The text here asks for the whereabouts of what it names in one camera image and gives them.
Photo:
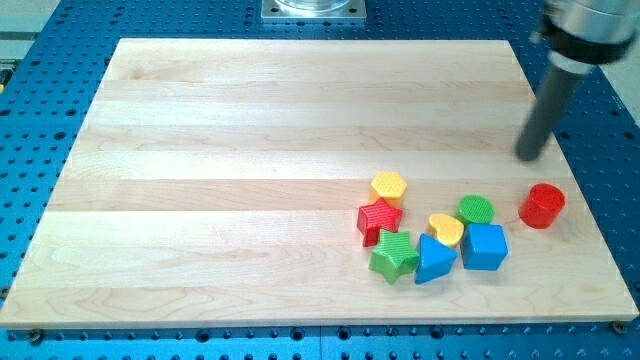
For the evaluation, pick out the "light wooden board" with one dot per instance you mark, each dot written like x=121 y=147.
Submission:
x=216 y=183

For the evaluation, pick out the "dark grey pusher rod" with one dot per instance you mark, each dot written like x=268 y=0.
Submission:
x=552 y=98

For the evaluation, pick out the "blue cube block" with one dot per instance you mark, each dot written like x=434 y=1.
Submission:
x=483 y=247

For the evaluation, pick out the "blue perforated table plate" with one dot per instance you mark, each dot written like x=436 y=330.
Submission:
x=52 y=88

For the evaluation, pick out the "green star block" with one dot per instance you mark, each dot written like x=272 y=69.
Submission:
x=394 y=256

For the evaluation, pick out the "yellow hexagon block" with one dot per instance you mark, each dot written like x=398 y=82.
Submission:
x=389 y=186

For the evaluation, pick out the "blue triangle block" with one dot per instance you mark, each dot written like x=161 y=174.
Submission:
x=435 y=259

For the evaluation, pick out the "green cylinder block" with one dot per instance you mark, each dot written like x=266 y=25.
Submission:
x=475 y=209

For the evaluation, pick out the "yellow heart block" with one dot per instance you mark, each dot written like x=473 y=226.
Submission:
x=447 y=229

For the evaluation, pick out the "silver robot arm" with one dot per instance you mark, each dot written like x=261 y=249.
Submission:
x=582 y=34

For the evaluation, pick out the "red star block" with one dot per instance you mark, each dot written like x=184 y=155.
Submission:
x=375 y=217

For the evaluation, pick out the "red cylinder block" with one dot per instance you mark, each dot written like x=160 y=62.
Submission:
x=542 y=205

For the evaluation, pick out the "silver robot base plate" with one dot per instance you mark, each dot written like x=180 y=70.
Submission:
x=281 y=10

